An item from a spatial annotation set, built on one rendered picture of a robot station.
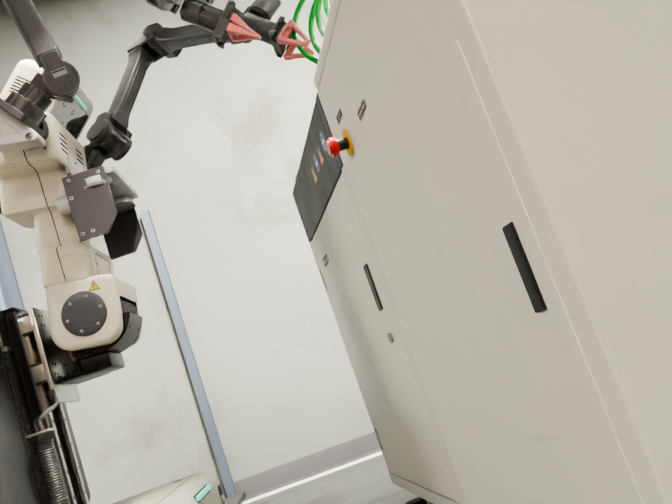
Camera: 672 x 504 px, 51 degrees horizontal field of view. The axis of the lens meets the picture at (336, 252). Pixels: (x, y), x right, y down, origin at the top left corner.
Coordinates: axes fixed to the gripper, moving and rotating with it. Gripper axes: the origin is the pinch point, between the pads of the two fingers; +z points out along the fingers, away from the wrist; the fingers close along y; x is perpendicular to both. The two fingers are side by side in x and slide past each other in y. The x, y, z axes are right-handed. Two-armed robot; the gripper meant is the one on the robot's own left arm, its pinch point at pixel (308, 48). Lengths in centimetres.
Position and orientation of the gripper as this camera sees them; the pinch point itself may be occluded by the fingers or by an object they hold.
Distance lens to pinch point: 190.9
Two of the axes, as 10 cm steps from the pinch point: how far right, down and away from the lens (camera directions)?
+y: 1.4, 3.2, 9.4
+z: 8.6, 4.2, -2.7
